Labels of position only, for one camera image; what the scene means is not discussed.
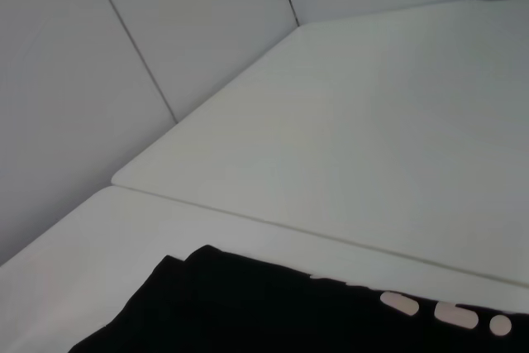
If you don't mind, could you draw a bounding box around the black shirt with FREE print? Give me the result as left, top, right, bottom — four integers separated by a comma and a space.
68, 244, 529, 353

